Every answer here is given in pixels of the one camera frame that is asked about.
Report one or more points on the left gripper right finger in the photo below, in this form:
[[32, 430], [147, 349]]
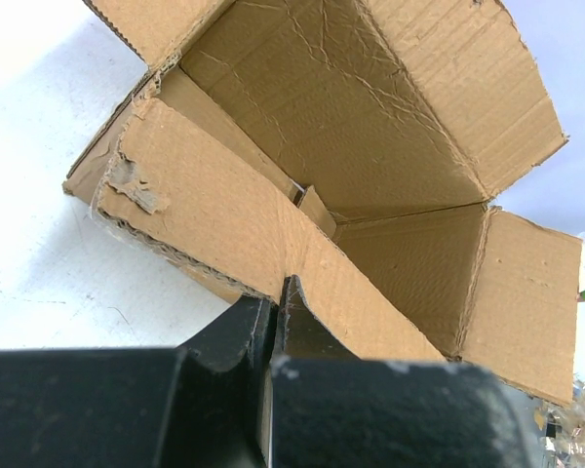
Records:
[[331, 408]]

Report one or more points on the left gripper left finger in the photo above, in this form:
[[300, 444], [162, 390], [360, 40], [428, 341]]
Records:
[[199, 404]]

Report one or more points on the brown cardboard express box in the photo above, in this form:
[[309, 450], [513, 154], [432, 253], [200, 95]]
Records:
[[357, 146]]

